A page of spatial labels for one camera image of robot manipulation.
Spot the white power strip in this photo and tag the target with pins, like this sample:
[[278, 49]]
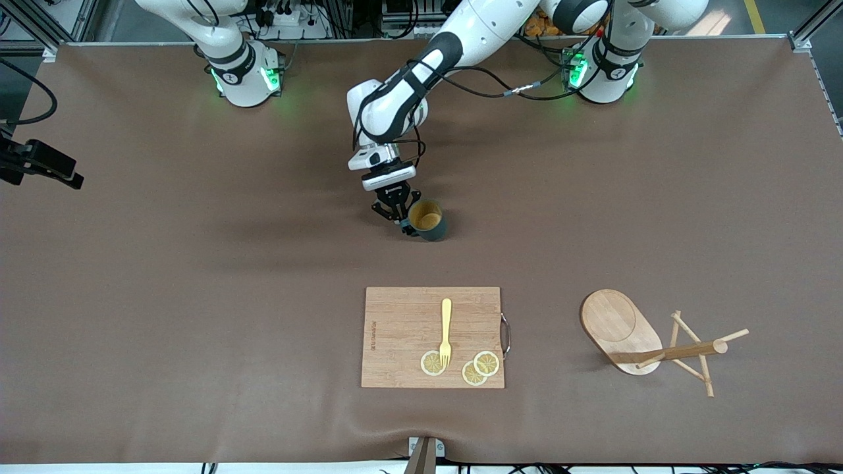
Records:
[[290, 20]]

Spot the bamboo cutting board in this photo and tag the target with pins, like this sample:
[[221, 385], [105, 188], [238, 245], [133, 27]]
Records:
[[402, 329]]

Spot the yellow fork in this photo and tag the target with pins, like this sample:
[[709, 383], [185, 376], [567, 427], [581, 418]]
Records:
[[446, 322]]

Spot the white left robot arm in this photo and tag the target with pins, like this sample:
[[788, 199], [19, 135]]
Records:
[[388, 108]]

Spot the lemon slice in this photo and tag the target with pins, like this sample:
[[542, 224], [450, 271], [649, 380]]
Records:
[[489, 363], [469, 376], [429, 364]]

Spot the brown table cover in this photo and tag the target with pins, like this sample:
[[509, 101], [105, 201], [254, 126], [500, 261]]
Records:
[[197, 368]]

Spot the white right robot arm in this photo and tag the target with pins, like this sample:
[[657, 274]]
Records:
[[244, 85]]

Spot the bag of orange snacks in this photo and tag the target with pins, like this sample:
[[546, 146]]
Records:
[[537, 27]]

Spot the aluminium frame strut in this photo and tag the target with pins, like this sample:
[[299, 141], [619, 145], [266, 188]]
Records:
[[813, 18], [82, 20]]

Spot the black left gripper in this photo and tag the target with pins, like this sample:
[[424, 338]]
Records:
[[394, 193]]

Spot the dark green cup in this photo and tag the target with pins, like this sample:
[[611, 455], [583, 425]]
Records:
[[431, 230]]

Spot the camera mount post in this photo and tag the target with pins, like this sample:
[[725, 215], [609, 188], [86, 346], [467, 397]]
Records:
[[425, 457]]

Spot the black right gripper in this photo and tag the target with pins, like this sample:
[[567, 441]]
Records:
[[29, 158]]

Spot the wooden cup rack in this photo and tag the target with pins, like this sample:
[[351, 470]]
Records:
[[616, 322]]

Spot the grey control box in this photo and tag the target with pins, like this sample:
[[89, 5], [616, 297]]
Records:
[[402, 26]]

